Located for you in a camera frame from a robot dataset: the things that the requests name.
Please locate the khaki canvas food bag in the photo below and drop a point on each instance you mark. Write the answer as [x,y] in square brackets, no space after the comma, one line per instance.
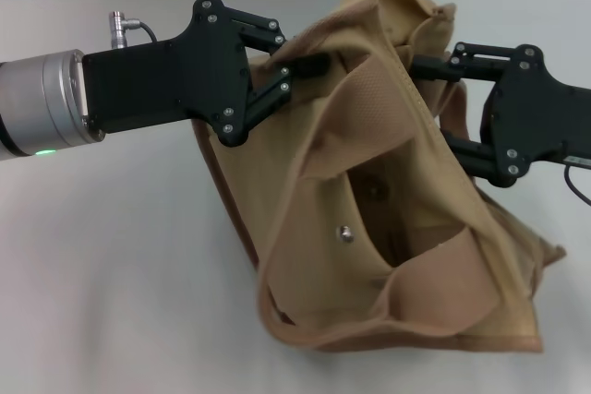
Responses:
[392,191]

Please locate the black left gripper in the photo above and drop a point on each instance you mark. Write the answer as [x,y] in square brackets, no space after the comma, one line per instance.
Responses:
[184,75]

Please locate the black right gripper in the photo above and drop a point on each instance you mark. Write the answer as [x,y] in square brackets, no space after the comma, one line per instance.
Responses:
[531,112]

